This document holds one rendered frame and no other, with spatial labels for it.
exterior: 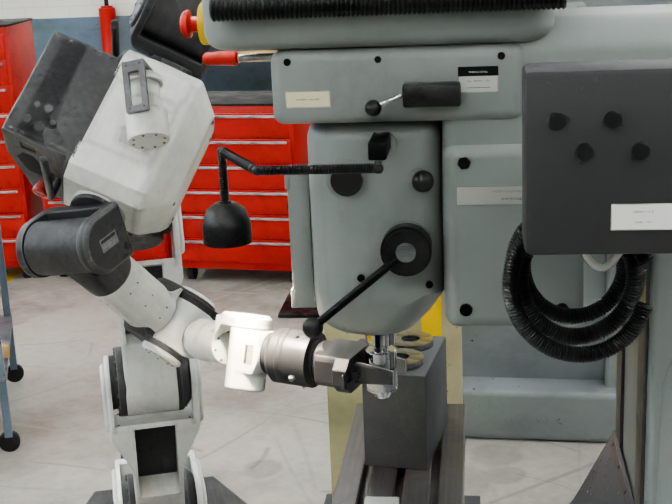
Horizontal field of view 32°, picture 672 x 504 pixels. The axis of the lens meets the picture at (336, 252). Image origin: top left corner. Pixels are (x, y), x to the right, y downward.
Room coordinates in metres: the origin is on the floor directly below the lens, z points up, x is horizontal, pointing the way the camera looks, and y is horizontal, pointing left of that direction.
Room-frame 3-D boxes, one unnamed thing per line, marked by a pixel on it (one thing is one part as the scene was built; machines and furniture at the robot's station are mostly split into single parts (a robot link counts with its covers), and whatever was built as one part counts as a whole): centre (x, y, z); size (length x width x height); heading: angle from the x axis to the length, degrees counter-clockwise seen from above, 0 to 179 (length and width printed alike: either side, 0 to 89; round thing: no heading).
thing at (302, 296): (1.69, 0.05, 1.45); 0.04 x 0.04 x 0.21; 83
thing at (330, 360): (1.71, 0.02, 1.23); 0.13 x 0.12 x 0.10; 154
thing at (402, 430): (2.11, -0.12, 1.01); 0.22 x 0.12 x 0.20; 164
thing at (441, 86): (1.53, -0.11, 1.66); 0.12 x 0.04 x 0.04; 83
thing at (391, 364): (1.67, -0.06, 1.23); 0.05 x 0.05 x 0.06
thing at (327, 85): (1.67, -0.10, 1.68); 0.34 x 0.24 x 0.10; 83
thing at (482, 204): (1.65, -0.25, 1.47); 0.24 x 0.19 x 0.26; 173
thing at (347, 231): (1.67, -0.07, 1.47); 0.21 x 0.19 x 0.32; 173
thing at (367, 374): (1.65, -0.05, 1.24); 0.06 x 0.02 x 0.03; 64
